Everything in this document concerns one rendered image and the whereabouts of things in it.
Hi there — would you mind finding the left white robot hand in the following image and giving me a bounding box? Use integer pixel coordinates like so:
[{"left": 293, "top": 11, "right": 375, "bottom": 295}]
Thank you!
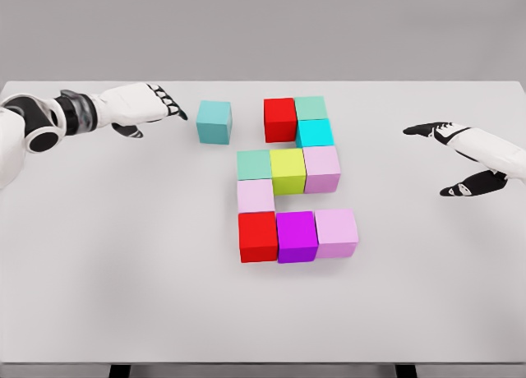
[{"left": 100, "top": 82, "right": 189, "bottom": 140}]

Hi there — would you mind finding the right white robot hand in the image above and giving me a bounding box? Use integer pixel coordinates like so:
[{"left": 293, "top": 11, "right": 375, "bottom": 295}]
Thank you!
[{"left": 402, "top": 121, "right": 514, "bottom": 197}]

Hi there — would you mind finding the teal cube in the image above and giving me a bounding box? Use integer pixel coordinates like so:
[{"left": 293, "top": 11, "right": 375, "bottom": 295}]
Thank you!
[{"left": 196, "top": 99, "right": 233, "bottom": 145}]

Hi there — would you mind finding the mint green cube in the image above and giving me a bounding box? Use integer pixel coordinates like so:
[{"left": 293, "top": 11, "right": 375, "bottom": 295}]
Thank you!
[
  {"left": 236, "top": 149, "right": 273, "bottom": 182},
  {"left": 293, "top": 95, "right": 328, "bottom": 122}
]

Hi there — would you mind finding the red cube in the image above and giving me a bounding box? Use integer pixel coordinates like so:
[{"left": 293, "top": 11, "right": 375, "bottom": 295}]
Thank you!
[
  {"left": 263, "top": 97, "right": 298, "bottom": 144},
  {"left": 238, "top": 210, "right": 279, "bottom": 265}
]

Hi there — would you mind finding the light pink cube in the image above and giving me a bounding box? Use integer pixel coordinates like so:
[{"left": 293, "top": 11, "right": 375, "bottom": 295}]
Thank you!
[
  {"left": 302, "top": 145, "right": 343, "bottom": 195},
  {"left": 236, "top": 178, "right": 276, "bottom": 214},
  {"left": 314, "top": 208, "right": 360, "bottom": 260}
]

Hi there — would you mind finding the bright cyan cube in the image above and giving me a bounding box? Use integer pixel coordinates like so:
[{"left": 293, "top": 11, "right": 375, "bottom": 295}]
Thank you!
[{"left": 295, "top": 118, "right": 334, "bottom": 150}]

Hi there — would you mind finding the yellow-green cube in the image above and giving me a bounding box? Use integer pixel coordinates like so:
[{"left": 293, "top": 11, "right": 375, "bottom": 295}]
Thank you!
[{"left": 269, "top": 148, "right": 307, "bottom": 196}]

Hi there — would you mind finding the purple cube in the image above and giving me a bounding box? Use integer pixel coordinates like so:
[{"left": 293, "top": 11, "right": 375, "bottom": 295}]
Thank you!
[{"left": 275, "top": 210, "right": 319, "bottom": 265}]

